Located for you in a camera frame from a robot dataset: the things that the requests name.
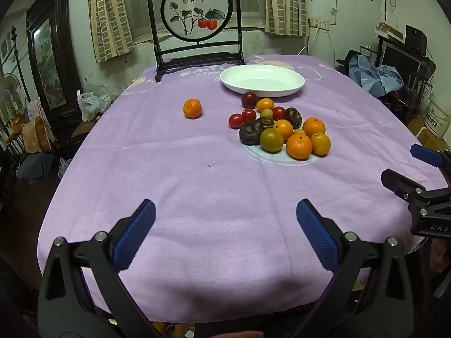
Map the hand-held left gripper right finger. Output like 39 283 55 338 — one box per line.
296 199 414 338

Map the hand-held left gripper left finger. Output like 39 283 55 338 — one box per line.
37 199 157 338

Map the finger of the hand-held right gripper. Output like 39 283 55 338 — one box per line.
381 168 451 216
410 144 451 168

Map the yellow mandarin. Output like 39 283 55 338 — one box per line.
311 132 332 156

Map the greenish mandarin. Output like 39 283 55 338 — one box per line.
260 128 284 154

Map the white oval plate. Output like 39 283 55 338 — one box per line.
220 64 306 98

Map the white bucket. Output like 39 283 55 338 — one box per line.
425 93 451 136

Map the purple tablecloth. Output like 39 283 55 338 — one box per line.
37 54 448 323

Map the blue clothes pile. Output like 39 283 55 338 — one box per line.
349 54 405 98

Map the black monitor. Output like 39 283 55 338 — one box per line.
381 40 423 78

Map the black speaker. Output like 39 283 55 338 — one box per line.
405 25 428 55

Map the black hat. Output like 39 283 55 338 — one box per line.
335 49 360 67

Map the white plastic bag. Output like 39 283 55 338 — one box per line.
77 90 111 123

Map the standing fan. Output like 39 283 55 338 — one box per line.
0 74 22 120

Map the dark wood framed painting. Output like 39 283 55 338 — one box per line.
26 0 82 120

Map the checked beige curtain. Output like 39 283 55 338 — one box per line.
88 0 135 64
262 0 311 37

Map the round painted screen black stand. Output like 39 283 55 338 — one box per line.
145 0 244 82

